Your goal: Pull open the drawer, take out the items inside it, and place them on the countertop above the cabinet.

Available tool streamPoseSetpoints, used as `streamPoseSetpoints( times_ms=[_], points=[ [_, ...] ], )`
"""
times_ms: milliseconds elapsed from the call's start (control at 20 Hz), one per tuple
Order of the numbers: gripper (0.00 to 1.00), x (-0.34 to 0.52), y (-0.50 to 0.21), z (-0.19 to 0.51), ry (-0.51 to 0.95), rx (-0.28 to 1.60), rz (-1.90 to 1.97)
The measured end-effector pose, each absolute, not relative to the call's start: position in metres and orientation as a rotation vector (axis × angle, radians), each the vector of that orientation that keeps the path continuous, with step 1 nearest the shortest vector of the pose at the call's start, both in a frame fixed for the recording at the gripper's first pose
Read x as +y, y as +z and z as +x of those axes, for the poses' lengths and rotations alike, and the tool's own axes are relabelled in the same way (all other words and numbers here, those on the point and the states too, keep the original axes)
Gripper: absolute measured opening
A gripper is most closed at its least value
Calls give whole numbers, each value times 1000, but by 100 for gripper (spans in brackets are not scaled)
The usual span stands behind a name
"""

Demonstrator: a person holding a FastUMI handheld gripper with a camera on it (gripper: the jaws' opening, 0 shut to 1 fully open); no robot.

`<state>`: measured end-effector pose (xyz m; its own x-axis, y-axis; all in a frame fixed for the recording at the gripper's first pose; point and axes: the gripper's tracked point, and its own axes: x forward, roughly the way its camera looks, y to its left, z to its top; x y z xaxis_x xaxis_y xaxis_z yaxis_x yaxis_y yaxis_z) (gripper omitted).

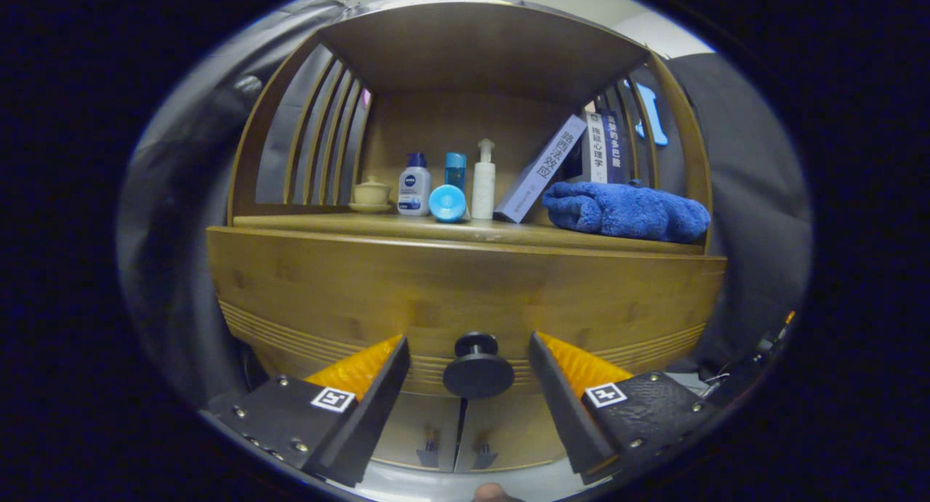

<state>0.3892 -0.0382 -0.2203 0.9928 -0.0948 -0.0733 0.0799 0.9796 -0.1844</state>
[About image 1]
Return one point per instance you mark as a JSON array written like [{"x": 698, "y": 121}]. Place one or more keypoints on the wooden drawer with black knob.
[{"x": 436, "y": 291}]

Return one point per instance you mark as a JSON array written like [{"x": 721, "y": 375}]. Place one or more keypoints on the blue towel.
[{"x": 625, "y": 211}]

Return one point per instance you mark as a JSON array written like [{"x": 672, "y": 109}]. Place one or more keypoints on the wooden cabinet door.
[
  {"x": 508, "y": 429},
  {"x": 429, "y": 422}
]

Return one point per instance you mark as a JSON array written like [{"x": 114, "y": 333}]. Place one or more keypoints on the grey leaning book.
[{"x": 538, "y": 171}]

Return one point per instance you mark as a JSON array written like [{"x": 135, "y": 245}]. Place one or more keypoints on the wooden cabinet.
[{"x": 465, "y": 59}]

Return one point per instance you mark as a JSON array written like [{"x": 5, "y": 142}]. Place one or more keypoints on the clear blue bottle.
[{"x": 455, "y": 169}]

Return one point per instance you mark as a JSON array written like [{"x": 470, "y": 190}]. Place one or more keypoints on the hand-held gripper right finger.
[{"x": 564, "y": 422}]

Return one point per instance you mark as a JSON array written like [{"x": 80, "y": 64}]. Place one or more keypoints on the wooden countertop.
[{"x": 327, "y": 221}]

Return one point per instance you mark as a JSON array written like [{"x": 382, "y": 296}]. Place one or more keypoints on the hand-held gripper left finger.
[{"x": 370, "y": 422}]

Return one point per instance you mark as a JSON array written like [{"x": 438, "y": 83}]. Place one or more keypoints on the white pump bottle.
[{"x": 483, "y": 186}]

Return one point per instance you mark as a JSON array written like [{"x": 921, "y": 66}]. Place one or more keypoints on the blue cosmetic tube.
[{"x": 447, "y": 204}]

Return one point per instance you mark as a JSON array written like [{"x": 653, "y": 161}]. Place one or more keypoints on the dark blue book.
[{"x": 614, "y": 150}]

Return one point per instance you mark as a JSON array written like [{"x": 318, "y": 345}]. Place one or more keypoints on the white bottle with blue cap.
[{"x": 414, "y": 189}]

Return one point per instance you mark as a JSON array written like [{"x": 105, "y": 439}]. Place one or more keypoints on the white book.
[{"x": 597, "y": 150}]

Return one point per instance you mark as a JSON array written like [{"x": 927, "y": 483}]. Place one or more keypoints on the black backdrop cloth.
[{"x": 755, "y": 197}]

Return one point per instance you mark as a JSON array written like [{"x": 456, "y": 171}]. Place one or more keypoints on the dark equipment with orange tip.
[{"x": 755, "y": 357}]

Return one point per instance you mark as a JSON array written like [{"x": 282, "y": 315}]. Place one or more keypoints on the beige lidded teacup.
[{"x": 372, "y": 193}]

